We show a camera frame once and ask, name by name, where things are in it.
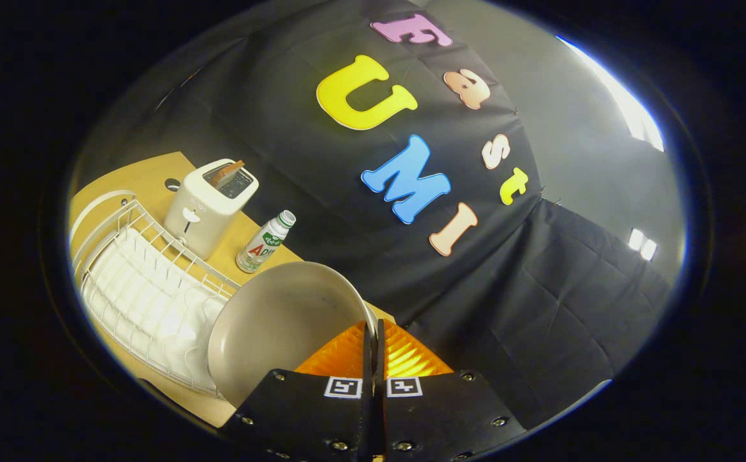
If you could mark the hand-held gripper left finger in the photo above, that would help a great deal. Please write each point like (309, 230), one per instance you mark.
(309, 417)

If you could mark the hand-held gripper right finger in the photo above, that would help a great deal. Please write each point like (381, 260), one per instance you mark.
(443, 417)

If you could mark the beige round plate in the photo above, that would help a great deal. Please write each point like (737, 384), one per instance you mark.
(277, 327)

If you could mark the white green label bottle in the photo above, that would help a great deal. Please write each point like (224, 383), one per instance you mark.
(262, 244)

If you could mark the black backdrop cloth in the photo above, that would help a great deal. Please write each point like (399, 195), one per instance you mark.
(321, 212)

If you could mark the white toaster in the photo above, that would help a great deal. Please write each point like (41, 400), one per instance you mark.
(203, 215)

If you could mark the brown toast slice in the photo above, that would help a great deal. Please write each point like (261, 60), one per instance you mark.
(226, 173)

